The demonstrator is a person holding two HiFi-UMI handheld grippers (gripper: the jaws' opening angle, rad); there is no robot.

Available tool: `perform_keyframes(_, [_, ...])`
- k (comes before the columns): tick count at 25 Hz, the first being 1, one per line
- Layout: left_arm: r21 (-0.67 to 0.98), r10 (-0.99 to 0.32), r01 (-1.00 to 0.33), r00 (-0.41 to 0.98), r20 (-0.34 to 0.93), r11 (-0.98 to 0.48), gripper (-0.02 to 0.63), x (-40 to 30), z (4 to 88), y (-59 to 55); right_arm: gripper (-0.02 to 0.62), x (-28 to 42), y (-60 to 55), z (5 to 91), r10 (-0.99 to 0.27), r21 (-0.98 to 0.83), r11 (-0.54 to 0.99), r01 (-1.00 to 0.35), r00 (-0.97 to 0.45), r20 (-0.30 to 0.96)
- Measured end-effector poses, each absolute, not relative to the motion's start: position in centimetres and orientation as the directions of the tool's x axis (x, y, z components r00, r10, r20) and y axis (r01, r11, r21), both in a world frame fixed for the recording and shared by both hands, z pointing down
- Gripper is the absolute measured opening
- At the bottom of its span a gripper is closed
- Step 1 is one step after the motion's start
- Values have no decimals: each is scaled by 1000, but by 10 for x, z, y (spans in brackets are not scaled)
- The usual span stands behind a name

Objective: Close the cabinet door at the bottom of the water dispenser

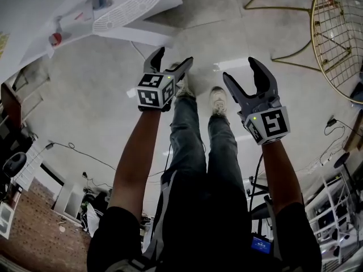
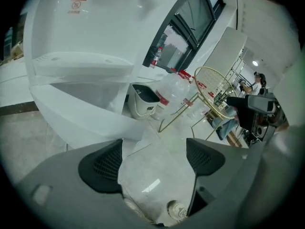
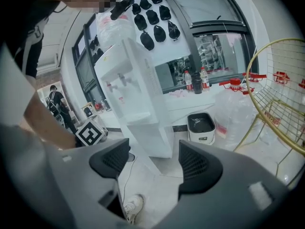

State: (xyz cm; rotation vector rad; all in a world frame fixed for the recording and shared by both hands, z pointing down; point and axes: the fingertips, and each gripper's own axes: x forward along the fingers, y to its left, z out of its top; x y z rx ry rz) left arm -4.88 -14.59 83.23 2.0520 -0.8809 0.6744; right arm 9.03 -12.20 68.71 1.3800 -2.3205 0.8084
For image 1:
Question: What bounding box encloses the person's white shoe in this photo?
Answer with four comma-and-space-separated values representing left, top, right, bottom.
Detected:
171, 62, 197, 99
209, 86, 228, 116

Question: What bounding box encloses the person's right leg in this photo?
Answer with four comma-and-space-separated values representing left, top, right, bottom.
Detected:
206, 113, 244, 192

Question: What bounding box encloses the black cable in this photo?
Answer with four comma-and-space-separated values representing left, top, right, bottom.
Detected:
45, 141, 120, 171

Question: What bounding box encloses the person's left forearm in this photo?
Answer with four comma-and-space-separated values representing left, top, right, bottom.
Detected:
107, 109, 162, 223

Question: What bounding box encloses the black stool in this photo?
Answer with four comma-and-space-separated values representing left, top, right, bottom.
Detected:
2, 151, 28, 178
333, 151, 358, 186

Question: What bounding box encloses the black device with blue screen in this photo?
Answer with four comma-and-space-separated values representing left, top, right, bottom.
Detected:
251, 235, 272, 255

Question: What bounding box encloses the white wire rack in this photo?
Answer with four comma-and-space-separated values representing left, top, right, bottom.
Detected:
305, 174, 363, 272

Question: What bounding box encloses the white cloth bag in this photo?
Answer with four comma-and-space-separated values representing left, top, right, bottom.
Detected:
84, 202, 100, 238

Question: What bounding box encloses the person's right forearm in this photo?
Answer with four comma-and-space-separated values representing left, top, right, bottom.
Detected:
260, 140, 303, 215

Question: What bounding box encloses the black white-striped jacket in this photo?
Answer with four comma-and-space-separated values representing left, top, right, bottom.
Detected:
95, 191, 110, 229

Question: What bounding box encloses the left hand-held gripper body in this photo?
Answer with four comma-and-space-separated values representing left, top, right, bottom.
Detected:
135, 66, 183, 112

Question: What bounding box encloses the person's right white shoe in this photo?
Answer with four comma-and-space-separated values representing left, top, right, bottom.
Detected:
209, 86, 228, 116

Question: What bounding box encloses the person's black shirt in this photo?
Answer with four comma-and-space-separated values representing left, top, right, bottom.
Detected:
86, 177, 323, 272

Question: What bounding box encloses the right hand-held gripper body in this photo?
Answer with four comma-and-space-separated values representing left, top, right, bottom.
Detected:
237, 93, 292, 147

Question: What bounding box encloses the person's left leg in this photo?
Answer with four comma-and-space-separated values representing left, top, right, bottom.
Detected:
161, 95, 208, 186

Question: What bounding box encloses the person's leg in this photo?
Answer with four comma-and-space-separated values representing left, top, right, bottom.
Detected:
206, 113, 244, 192
161, 95, 208, 186

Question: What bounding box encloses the person's left white shoe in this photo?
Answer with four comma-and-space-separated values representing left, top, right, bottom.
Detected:
171, 62, 197, 99

